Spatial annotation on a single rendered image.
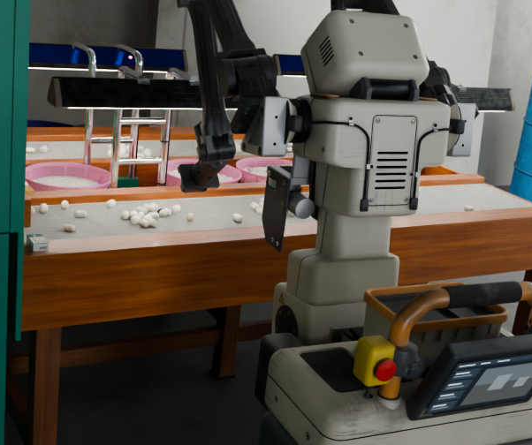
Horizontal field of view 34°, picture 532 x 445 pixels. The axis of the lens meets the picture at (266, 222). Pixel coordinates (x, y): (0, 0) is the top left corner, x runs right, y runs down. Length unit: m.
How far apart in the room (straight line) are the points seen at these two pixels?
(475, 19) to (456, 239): 2.86
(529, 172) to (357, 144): 3.97
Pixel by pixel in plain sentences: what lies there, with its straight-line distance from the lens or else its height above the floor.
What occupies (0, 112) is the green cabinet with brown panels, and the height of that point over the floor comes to 1.10.
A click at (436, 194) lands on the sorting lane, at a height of 0.74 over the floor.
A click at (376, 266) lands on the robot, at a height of 0.89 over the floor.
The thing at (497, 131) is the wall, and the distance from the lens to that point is 6.00.
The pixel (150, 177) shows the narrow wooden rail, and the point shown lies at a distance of 2.87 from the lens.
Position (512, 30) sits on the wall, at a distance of 5.89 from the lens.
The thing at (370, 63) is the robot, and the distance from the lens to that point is 1.65.
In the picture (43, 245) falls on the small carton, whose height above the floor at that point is 0.78.
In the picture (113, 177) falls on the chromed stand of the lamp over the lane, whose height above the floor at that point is 0.80.
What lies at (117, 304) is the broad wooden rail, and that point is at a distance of 2.12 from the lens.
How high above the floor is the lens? 1.50
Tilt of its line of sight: 18 degrees down
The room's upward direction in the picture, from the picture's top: 7 degrees clockwise
